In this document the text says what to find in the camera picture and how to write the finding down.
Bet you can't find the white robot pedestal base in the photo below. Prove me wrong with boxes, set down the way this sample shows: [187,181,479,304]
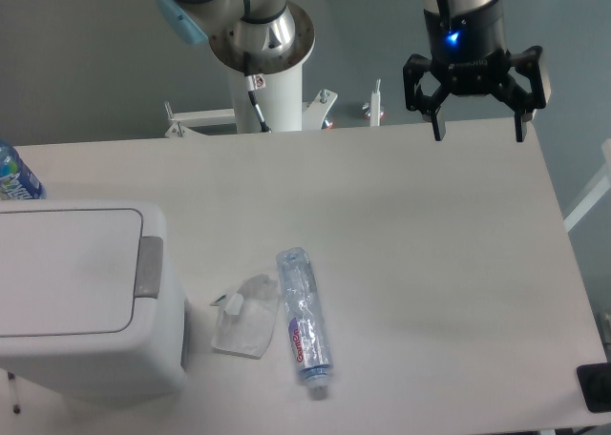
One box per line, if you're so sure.
[164,53,338,138]

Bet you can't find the black clamp at table edge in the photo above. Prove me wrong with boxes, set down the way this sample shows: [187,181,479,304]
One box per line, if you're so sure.
[577,362,610,413]

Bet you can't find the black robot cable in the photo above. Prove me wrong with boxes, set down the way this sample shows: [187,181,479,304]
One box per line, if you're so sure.
[232,0,273,134]

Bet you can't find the white plastic trash can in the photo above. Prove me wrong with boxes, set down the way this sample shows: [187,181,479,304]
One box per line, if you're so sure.
[1,200,187,397]

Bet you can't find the crushed clear plastic bottle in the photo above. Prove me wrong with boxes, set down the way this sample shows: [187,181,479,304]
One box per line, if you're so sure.
[276,247,333,400]

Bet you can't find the blue labelled water bottle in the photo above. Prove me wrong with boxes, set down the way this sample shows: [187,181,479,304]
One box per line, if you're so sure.
[1,140,46,200]

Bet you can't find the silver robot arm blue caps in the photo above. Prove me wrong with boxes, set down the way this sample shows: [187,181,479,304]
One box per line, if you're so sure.
[157,0,551,141]

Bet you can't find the white table leg bracket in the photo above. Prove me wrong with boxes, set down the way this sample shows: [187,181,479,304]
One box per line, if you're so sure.
[362,78,386,127]

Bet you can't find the white frame leg right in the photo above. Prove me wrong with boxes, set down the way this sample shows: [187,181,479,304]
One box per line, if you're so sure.
[563,139,610,233]

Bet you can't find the crumpled clear plastic wrapper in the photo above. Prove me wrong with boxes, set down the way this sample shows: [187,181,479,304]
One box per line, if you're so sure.
[211,274,280,360]

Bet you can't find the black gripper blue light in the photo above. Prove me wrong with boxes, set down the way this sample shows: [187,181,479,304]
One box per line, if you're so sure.
[403,0,552,142]

